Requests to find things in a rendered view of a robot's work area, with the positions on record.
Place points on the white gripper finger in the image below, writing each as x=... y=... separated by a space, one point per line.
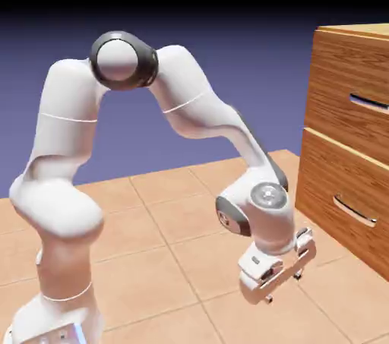
x=268 y=297
x=298 y=274

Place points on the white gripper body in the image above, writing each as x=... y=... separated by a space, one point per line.
x=281 y=277

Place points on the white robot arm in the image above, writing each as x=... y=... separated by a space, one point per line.
x=67 y=125

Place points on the wood drawer front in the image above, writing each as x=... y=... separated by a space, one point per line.
x=334 y=76
x=328 y=174

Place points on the light wood cabinet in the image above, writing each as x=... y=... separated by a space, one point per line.
x=334 y=167

